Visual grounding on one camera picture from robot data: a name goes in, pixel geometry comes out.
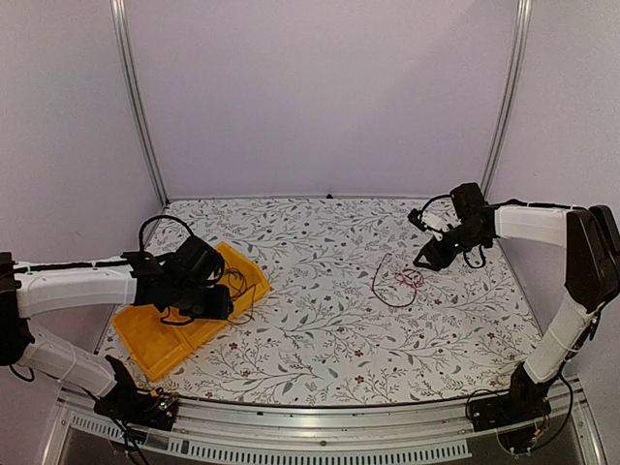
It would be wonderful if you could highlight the right arm base electronics board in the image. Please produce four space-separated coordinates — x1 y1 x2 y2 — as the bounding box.
465 385 575 458

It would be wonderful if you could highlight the left arm base electronics board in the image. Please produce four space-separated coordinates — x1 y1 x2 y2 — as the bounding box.
94 383 179 431

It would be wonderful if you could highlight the red thin cable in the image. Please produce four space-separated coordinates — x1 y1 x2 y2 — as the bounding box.
370 252 419 309
394 268 426 291

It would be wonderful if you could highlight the aluminium corner post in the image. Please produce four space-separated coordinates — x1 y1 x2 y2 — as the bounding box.
109 0 170 206
480 0 532 198

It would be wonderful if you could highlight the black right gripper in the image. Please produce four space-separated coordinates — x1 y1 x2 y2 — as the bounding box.
415 222 489 271

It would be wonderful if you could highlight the floral patterned table mat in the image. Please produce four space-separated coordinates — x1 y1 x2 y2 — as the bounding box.
84 197 553 407

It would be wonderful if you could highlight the aluminium right corner post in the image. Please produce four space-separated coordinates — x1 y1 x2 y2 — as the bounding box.
480 0 532 198

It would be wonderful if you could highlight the black braided camera cable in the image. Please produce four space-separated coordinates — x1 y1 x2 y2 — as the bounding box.
137 214 195 258
419 193 454 219

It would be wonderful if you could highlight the black braided left camera cable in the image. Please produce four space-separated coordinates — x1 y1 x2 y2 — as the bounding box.
137 214 195 258

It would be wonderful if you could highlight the yellow divided plastic bin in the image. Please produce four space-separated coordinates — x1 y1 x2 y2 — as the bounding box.
111 242 270 382

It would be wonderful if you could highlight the black thin cable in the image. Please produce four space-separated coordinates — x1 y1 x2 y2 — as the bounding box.
217 268 258 326

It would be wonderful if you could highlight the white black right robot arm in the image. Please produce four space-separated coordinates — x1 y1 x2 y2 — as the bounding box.
408 182 619 422

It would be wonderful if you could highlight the aluminium left corner post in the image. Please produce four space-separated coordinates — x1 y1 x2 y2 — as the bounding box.
109 0 170 206

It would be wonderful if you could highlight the black braided right camera cable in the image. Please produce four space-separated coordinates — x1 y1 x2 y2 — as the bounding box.
419 193 454 219

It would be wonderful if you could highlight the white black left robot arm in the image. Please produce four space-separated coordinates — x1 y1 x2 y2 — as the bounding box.
1 235 233 420

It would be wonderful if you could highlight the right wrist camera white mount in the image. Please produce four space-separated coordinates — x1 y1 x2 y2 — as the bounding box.
408 208 457 241

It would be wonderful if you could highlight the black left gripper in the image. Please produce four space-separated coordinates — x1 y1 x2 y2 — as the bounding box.
171 282 233 321

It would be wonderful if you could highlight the aluminium front frame rail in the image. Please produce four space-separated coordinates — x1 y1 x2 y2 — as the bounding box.
42 377 608 464

